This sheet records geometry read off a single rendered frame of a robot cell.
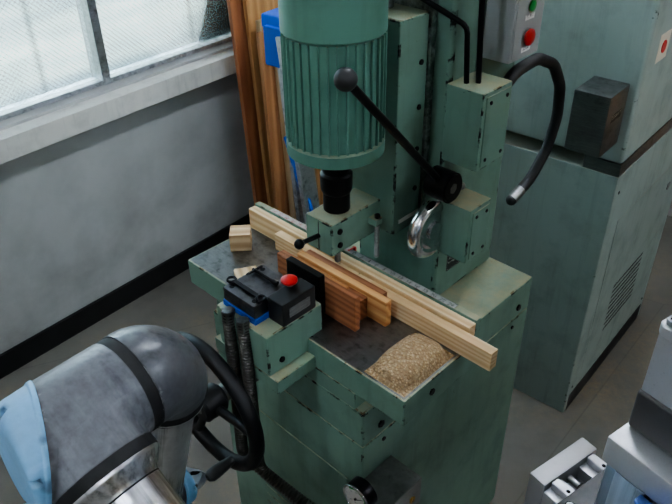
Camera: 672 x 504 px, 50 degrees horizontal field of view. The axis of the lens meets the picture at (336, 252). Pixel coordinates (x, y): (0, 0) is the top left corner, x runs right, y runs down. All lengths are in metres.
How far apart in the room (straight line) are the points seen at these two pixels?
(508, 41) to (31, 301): 1.93
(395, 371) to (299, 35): 0.57
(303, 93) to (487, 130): 0.34
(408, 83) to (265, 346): 0.52
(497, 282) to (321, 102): 0.67
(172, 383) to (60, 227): 1.91
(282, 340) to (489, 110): 0.54
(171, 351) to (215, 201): 2.31
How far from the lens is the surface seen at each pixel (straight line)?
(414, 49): 1.28
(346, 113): 1.18
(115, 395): 0.77
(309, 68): 1.16
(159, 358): 0.79
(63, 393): 0.77
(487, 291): 1.62
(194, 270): 1.55
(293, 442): 1.59
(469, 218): 1.36
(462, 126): 1.32
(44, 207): 2.61
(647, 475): 0.73
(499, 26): 1.35
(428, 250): 1.41
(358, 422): 1.35
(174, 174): 2.89
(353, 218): 1.35
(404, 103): 1.30
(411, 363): 1.23
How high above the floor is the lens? 1.77
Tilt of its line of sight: 35 degrees down
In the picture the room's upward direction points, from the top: 1 degrees counter-clockwise
